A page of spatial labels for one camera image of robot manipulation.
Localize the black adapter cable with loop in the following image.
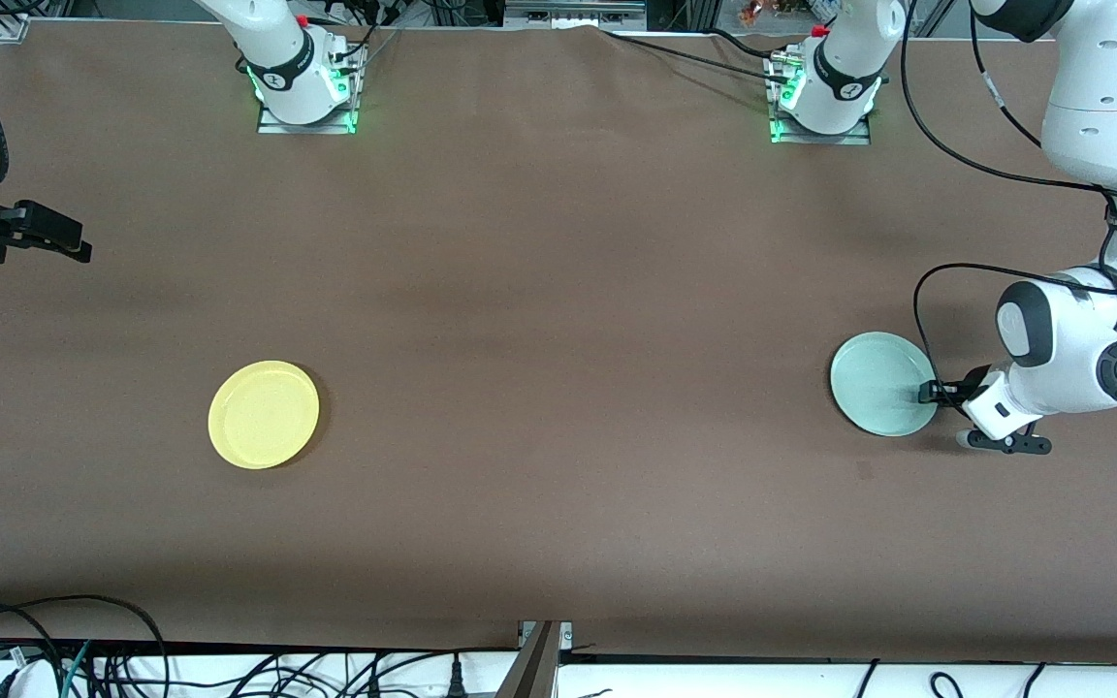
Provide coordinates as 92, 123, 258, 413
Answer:
929, 662, 1046, 698

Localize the small black loop cable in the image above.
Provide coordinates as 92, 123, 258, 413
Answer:
0, 606, 62, 698

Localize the aluminium profile post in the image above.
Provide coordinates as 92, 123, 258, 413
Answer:
495, 620, 574, 698

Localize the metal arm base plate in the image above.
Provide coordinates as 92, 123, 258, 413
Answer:
258, 44, 361, 135
767, 53, 872, 146

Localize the pale green round plate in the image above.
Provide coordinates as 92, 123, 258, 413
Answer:
830, 332, 940, 438

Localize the short black base cable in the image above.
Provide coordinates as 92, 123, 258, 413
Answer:
712, 27, 784, 59

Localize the green cable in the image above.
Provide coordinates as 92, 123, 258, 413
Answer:
61, 640, 94, 698

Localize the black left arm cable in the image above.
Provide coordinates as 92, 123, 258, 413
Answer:
901, 0, 1117, 389

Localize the large black loop cable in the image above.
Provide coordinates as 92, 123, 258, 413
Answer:
0, 594, 170, 698

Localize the white workbench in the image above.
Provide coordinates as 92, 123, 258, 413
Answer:
0, 648, 1117, 698

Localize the brown table cover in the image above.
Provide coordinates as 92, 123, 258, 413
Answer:
0, 19, 1117, 665

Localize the yellow round plate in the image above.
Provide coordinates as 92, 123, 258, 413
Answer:
207, 360, 321, 471

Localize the black cable at arm base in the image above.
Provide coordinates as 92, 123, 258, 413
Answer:
343, 24, 397, 61

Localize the long black base cable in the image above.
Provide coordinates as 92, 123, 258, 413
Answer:
602, 27, 792, 83

